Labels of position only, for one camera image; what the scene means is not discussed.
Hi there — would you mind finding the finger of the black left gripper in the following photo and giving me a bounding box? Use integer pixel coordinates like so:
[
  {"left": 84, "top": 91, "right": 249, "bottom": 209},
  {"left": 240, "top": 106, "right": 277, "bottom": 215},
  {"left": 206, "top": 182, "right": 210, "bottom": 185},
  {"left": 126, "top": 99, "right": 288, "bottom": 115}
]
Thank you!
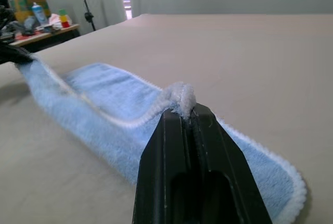
[{"left": 0, "top": 43, "right": 34, "bottom": 65}]

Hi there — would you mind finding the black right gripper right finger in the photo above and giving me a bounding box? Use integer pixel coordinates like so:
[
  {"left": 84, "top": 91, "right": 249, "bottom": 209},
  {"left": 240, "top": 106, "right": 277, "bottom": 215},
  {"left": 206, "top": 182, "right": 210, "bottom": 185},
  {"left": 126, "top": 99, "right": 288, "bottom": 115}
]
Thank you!
[{"left": 187, "top": 105, "right": 273, "bottom": 224}]

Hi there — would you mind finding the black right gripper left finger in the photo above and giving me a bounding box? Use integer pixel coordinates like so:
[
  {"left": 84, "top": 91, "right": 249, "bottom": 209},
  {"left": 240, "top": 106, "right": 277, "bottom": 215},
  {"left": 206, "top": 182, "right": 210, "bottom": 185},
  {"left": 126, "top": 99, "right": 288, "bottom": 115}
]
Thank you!
[{"left": 132, "top": 110, "right": 204, "bottom": 224}]

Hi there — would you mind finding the light blue fluffy towel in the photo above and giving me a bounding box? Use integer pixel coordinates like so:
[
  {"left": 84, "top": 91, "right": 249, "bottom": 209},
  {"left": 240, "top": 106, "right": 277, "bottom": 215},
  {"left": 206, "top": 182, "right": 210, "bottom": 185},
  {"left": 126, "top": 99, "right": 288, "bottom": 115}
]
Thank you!
[{"left": 16, "top": 54, "right": 309, "bottom": 224}]

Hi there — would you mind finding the wooden side table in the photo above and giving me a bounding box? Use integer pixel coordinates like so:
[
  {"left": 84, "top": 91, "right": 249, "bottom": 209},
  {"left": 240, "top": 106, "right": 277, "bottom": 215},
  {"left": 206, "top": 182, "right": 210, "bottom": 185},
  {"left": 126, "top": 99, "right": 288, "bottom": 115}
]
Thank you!
[{"left": 9, "top": 23, "right": 81, "bottom": 53}]

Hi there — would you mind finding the grey crumpled bag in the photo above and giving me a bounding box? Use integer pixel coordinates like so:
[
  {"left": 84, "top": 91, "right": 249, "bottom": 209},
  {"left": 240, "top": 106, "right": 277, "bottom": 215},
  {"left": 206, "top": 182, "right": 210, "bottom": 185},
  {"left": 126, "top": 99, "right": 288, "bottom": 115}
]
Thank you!
[{"left": 22, "top": 15, "right": 37, "bottom": 36}]

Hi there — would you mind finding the blue and white spray can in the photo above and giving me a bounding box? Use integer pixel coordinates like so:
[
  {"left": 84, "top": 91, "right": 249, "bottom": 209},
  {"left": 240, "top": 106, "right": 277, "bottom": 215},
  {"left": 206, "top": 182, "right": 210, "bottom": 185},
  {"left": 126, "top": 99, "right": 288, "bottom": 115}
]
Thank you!
[{"left": 31, "top": 2, "right": 49, "bottom": 26}]

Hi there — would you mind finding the white and pink cloth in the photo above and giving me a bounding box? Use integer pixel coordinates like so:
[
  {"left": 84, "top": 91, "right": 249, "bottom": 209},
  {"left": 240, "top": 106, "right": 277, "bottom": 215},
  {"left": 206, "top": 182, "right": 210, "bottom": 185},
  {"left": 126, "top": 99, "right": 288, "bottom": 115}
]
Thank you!
[{"left": 48, "top": 13, "right": 63, "bottom": 30}]

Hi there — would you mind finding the cardboard box with green print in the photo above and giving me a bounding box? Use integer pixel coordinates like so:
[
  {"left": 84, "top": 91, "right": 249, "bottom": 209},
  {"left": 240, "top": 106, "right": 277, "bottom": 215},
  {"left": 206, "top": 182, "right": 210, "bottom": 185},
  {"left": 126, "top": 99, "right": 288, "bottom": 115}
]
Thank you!
[{"left": 13, "top": 0, "right": 52, "bottom": 23}]

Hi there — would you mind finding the stack of coloured cubes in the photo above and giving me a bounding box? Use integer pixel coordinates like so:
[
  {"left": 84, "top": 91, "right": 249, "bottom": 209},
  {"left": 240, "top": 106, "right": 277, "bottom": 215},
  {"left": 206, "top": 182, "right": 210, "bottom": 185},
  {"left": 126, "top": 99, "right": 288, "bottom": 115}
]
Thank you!
[{"left": 58, "top": 8, "right": 72, "bottom": 29}]

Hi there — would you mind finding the black tripod with phone holder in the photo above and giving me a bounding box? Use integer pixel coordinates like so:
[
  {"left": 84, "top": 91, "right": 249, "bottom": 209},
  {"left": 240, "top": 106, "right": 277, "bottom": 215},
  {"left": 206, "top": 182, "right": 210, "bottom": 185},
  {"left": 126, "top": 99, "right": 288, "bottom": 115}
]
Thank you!
[{"left": 74, "top": 0, "right": 97, "bottom": 32}]

